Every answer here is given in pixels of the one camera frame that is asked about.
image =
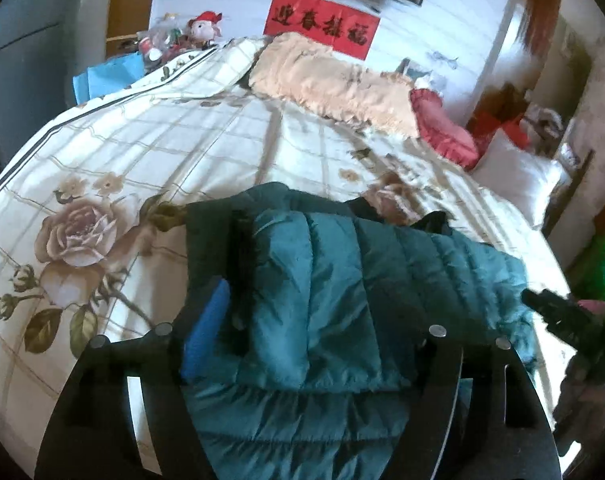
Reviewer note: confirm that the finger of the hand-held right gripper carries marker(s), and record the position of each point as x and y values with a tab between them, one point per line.
552	312

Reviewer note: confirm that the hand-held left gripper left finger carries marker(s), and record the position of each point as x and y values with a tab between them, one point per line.
205	335

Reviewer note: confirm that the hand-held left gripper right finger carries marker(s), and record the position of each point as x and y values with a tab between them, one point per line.
442	360

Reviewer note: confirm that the green quilted jacket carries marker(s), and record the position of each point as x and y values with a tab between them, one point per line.
342	285

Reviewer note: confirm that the red clothes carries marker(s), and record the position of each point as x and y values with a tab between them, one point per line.
497	127

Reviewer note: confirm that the wooden chair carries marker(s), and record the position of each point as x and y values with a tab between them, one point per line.
577	185

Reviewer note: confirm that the white pillow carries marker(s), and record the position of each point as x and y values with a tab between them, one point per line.
519	177

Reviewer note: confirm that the floral checked bed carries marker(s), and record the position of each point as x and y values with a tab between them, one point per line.
182	135

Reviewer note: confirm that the red ruffled pillow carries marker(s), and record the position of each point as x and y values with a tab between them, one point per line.
442	127

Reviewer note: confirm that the blue bag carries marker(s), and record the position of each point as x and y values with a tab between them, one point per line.
107	77

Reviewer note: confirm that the beige fluffy blanket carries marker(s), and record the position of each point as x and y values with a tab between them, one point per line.
332	85

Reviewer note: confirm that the pile of small toys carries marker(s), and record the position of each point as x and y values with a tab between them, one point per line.
162	40

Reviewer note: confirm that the plush toy with red hat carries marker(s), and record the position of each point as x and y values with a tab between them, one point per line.
205	30

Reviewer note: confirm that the red hanging tassel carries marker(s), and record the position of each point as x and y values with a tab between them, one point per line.
539	5

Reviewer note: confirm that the grey refrigerator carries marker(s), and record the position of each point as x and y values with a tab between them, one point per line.
32	50

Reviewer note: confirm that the wooden door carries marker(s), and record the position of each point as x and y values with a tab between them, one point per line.
132	0

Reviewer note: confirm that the red wall banner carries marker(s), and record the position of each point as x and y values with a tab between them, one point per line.
322	22

